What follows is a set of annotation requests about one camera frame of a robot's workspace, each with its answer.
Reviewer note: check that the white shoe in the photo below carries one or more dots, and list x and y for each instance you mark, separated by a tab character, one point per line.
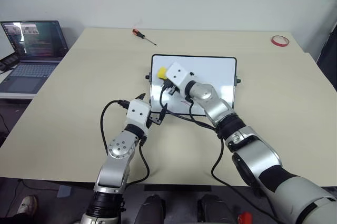
27	204

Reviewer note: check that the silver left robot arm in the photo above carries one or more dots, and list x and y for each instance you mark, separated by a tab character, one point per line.
118	150

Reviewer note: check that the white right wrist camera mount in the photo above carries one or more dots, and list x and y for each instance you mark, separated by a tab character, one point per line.
179	76

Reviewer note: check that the small red object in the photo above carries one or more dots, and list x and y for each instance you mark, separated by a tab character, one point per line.
245	218

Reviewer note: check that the black phone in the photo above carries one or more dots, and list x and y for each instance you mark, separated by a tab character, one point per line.
8	62

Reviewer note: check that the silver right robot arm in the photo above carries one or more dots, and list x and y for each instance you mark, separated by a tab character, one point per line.
252	153

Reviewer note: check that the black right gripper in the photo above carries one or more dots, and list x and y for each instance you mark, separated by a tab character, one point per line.
170	88

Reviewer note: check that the open grey laptop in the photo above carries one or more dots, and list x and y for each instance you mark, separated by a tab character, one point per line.
34	48

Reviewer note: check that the large black object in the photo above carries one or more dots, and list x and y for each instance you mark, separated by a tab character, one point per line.
329	61

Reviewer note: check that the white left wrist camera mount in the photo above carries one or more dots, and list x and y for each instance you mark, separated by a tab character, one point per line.
138	113

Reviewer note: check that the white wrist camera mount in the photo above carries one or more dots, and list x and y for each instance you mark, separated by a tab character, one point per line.
138	113
179	76

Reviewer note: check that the yellow eraser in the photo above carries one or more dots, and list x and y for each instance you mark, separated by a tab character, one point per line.
161	72

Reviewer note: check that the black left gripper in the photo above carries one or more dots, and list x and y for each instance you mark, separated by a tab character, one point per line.
155	119

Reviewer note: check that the black framed whiteboard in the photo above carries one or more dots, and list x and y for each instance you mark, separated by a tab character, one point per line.
216	76

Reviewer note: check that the dark rounded shape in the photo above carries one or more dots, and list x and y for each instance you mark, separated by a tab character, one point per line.
212	209
153	209

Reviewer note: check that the red tape roll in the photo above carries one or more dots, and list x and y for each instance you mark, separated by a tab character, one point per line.
275	41

